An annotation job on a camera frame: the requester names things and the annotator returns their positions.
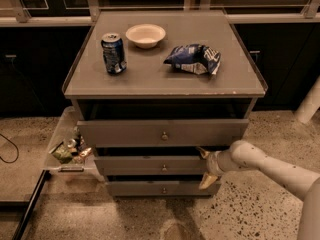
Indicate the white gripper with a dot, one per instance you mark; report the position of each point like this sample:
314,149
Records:
212,164

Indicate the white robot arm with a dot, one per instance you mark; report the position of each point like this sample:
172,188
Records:
302,183

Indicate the grey top drawer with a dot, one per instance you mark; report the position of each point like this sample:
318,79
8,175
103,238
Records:
162,133

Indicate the grey drawer cabinet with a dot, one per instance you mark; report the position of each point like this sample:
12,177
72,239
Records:
150,90

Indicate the blue chip bag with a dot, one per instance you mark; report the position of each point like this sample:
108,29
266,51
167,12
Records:
195,58

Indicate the clear plastic bin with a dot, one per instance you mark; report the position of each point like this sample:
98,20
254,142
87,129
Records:
67,132

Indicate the green packet in bin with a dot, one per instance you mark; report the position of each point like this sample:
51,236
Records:
62,154

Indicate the white paper bowl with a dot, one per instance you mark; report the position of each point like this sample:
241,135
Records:
145,36

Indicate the blue soda can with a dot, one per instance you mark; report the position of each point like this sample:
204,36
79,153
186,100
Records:
113,53

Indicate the white post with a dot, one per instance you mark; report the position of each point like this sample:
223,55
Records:
310,104

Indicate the black floor rail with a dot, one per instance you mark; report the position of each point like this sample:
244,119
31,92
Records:
30,205

